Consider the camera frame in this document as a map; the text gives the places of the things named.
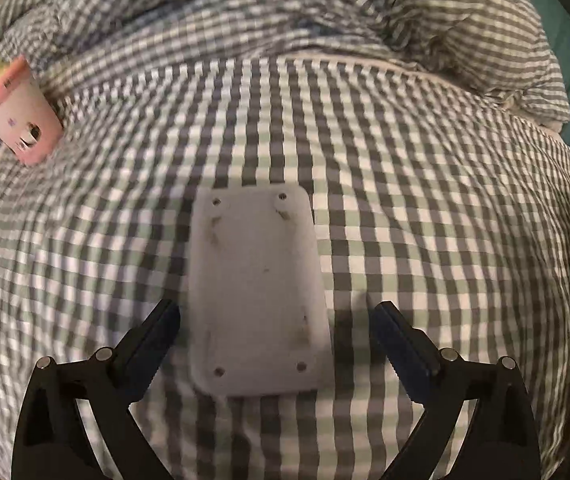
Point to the white plastic plate with holes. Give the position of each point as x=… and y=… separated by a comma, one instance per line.
x=257, y=290

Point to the grey gingham duvet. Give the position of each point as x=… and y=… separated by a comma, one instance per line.
x=265, y=10

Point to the grey gingham bed sheet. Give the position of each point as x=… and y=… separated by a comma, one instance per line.
x=415, y=200

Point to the pink cup with yellow lid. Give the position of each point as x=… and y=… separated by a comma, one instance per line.
x=22, y=115

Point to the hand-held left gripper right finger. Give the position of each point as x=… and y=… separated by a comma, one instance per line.
x=402, y=347

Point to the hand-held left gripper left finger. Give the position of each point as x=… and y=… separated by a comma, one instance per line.
x=157, y=345

